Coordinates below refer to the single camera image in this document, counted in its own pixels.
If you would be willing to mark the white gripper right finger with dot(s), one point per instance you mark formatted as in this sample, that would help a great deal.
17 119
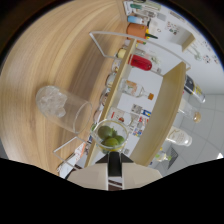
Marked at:
141 175

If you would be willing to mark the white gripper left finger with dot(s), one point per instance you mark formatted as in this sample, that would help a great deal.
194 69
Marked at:
90 175

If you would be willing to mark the glass jar of limes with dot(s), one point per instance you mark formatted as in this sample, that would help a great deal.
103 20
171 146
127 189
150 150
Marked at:
110 136

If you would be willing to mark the black silver soda water can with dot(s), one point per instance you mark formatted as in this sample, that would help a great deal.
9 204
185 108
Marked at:
194 88

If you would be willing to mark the white paper sheet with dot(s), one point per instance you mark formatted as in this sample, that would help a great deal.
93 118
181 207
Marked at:
75 156

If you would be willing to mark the clear glass with ice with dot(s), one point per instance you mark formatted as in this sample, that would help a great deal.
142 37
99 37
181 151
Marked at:
66 110

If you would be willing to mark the two-tier wooden shelf rack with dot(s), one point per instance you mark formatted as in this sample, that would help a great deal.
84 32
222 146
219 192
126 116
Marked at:
166 110

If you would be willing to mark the clear bottle with cork lid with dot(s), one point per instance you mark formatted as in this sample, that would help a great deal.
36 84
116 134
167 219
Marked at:
190 111

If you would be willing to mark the clear bottle with orange cap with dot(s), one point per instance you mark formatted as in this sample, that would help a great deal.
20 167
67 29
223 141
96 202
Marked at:
133 88

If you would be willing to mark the red liquid bottle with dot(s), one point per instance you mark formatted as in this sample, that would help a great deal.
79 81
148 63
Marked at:
140 62

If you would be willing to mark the light blue small bottle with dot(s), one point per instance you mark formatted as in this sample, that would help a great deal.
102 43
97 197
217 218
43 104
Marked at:
137 19

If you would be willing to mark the wooden wall shelf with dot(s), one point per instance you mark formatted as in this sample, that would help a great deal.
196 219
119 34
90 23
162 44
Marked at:
188 40

